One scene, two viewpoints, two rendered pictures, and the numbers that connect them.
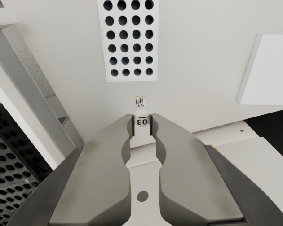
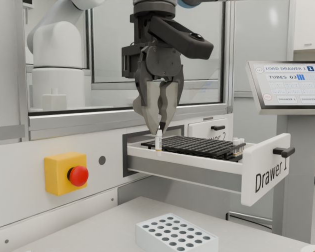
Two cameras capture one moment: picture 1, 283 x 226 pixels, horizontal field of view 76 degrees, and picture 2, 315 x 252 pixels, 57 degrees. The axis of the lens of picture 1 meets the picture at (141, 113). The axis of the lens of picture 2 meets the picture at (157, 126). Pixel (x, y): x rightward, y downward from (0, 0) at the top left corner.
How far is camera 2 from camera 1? 0.45 m
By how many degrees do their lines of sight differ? 61
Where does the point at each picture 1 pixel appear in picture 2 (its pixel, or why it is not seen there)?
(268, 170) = (9, 181)
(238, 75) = not seen: outside the picture
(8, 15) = (245, 197)
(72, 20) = (222, 241)
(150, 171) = (96, 183)
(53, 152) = (175, 158)
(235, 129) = (12, 243)
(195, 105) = (77, 242)
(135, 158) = (107, 199)
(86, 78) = not seen: hidden behind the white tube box
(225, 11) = not seen: outside the picture
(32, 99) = (204, 173)
